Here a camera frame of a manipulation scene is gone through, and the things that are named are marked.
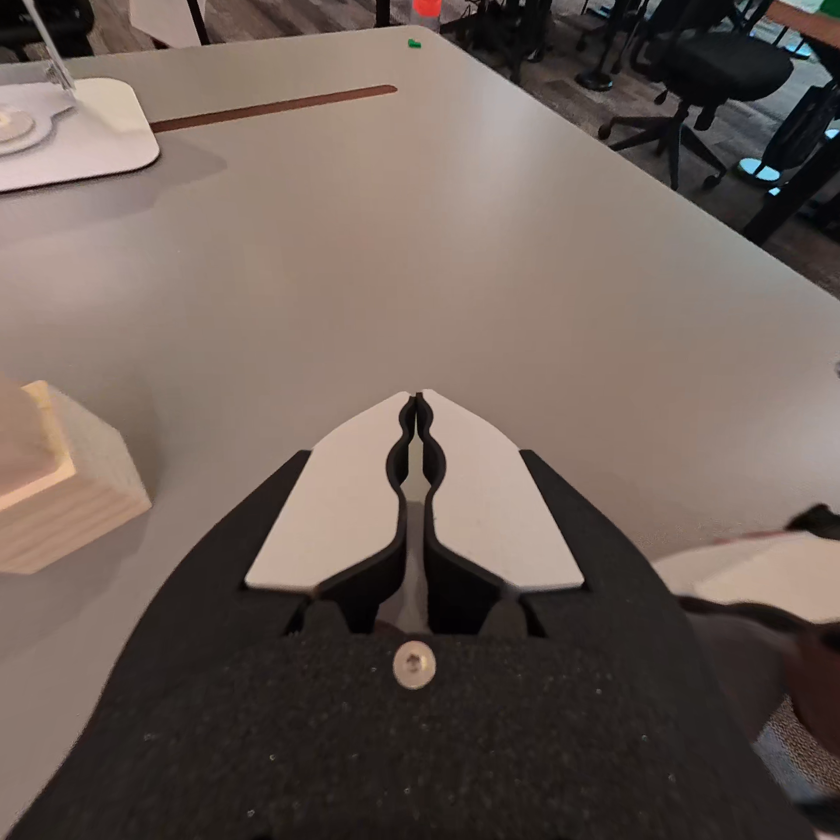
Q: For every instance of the orange striped traffic cone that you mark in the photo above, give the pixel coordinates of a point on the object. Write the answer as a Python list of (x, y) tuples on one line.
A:
[(428, 13)]

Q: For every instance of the white slanted panel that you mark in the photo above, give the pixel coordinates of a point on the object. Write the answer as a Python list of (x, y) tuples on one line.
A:
[(171, 16)]

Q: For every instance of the large wooden cube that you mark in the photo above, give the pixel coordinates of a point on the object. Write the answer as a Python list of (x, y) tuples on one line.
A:
[(79, 499)]

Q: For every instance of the black office chair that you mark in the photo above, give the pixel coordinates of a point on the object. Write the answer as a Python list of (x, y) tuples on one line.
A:
[(702, 92)]

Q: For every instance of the medium wooden cube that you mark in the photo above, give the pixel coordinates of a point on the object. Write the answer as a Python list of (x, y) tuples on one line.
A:
[(24, 440)]

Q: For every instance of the person's right hand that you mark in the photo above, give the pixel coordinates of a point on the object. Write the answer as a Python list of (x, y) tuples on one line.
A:
[(820, 689)]

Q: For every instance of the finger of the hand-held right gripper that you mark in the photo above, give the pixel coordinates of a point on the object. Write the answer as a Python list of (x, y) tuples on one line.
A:
[(761, 571)]

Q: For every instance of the black table leg frame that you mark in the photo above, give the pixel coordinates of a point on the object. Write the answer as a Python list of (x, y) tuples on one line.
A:
[(794, 184)]

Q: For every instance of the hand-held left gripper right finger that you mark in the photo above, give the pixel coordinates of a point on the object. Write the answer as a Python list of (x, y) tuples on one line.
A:
[(519, 525)]

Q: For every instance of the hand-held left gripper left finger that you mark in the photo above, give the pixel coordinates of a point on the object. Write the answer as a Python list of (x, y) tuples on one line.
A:
[(322, 525)]

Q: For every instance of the white folding stand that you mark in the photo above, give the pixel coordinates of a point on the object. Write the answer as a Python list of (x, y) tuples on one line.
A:
[(92, 138)]

